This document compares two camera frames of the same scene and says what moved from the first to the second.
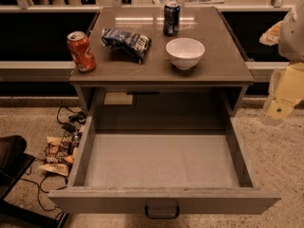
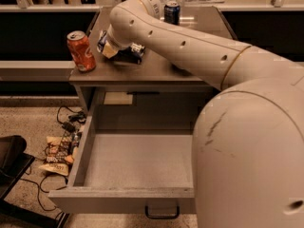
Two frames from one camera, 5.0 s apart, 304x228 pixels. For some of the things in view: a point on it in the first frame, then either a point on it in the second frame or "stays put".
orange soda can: (82, 51) stays put
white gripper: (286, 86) to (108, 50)
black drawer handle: (161, 217) stays put
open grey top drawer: (161, 174) stays put
